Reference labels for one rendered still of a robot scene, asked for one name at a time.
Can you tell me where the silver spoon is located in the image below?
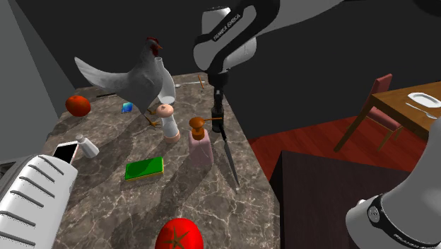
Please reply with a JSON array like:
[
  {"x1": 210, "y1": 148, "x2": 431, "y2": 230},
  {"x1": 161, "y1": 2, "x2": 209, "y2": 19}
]
[{"x1": 174, "y1": 81, "x2": 206, "y2": 88}]

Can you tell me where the white glass jug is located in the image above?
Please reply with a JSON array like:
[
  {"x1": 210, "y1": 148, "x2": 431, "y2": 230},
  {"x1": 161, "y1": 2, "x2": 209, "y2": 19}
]
[{"x1": 153, "y1": 57, "x2": 177, "y2": 105}]

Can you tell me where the white pink pepper mill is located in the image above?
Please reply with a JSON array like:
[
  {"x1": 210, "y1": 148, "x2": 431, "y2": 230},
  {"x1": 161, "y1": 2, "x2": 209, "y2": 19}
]
[{"x1": 155, "y1": 103, "x2": 182, "y2": 145}]

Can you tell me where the pink soap dispenser brown pump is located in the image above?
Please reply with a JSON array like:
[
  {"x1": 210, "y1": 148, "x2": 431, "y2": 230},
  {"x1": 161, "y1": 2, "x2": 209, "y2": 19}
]
[{"x1": 187, "y1": 116, "x2": 223, "y2": 168}]

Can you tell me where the white chicken figure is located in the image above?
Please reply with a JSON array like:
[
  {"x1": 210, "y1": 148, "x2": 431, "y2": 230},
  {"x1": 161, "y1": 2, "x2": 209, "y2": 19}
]
[{"x1": 73, "y1": 35, "x2": 165, "y2": 129}]

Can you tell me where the green yellow sponge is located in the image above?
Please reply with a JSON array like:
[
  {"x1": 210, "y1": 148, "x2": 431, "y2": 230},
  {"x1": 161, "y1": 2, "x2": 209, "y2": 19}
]
[{"x1": 124, "y1": 156, "x2": 165, "y2": 182}]

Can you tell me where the orange-red tomato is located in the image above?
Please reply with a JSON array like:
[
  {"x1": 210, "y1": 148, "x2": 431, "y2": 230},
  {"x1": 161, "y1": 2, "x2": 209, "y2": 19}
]
[{"x1": 64, "y1": 95, "x2": 92, "y2": 117}]

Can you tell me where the white salt shaker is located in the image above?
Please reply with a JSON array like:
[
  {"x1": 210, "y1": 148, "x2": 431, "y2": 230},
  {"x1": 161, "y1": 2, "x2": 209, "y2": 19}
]
[{"x1": 75, "y1": 134, "x2": 100, "y2": 159}]

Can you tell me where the bright red tomato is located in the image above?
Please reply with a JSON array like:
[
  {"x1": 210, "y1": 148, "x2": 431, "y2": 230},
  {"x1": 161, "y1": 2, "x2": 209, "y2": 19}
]
[{"x1": 154, "y1": 217, "x2": 205, "y2": 249}]

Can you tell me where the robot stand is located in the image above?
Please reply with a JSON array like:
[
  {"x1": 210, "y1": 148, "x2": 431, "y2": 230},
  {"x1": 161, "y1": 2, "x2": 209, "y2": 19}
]
[{"x1": 269, "y1": 149, "x2": 411, "y2": 249}]

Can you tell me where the red wooden chair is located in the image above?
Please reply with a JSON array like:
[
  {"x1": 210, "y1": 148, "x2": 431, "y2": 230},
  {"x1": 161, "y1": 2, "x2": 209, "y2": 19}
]
[{"x1": 333, "y1": 73, "x2": 405, "y2": 154}]

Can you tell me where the pink smartphone black screen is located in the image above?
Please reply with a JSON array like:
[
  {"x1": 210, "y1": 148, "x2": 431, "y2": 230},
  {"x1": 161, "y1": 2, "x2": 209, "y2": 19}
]
[{"x1": 52, "y1": 140, "x2": 80, "y2": 165}]

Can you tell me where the wooden dining table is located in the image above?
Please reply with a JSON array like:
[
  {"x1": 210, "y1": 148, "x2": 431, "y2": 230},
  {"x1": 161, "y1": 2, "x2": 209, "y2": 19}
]
[{"x1": 370, "y1": 80, "x2": 441, "y2": 141}]

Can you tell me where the white toaster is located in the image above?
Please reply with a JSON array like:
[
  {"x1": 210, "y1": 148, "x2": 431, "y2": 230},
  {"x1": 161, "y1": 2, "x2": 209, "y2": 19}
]
[{"x1": 0, "y1": 154, "x2": 79, "y2": 249}]

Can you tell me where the black handled kitchen knife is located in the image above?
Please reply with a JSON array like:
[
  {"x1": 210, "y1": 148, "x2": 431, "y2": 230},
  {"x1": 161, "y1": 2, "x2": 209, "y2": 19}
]
[{"x1": 211, "y1": 105, "x2": 241, "y2": 189}]

